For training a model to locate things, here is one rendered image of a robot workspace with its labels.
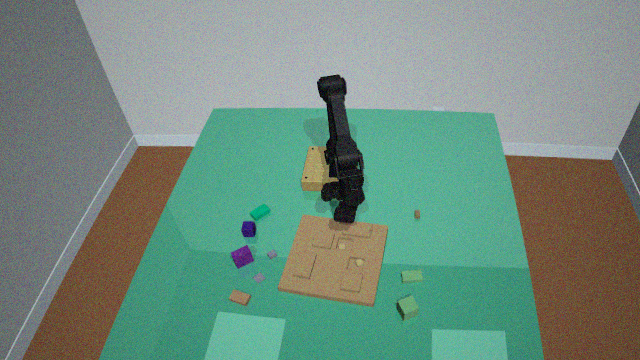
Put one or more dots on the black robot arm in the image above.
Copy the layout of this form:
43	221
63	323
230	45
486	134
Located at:
341	150

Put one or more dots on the small green cube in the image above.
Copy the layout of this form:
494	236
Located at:
407	308

